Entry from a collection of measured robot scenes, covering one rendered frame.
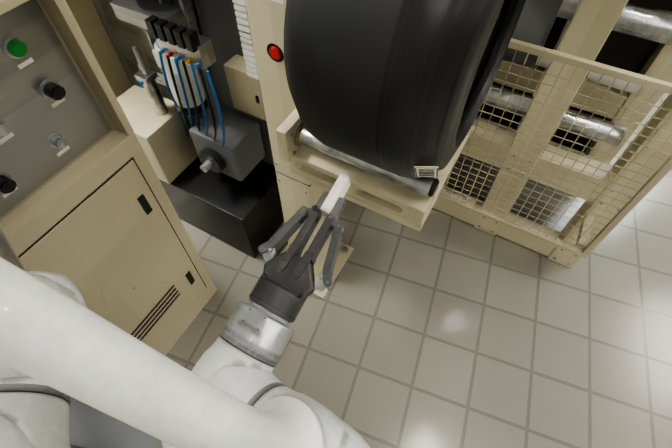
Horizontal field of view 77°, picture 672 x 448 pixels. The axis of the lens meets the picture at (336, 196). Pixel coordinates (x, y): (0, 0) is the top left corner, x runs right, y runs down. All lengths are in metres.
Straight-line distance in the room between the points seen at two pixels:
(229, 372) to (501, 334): 1.38
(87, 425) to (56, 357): 0.59
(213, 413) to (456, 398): 1.36
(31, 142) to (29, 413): 0.53
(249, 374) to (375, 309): 1.21
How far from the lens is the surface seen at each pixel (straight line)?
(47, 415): 0.79
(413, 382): 1.68
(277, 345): 0.61
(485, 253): 1.97
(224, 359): 0.60
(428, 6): 0.59
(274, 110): 1.13
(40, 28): 1.01
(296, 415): 0.49
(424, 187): 0.92
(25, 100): 1.02
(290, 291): 0.61
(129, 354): 0.40
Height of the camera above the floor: 1.62
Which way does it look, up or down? 53 degrees down
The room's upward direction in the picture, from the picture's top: straight up
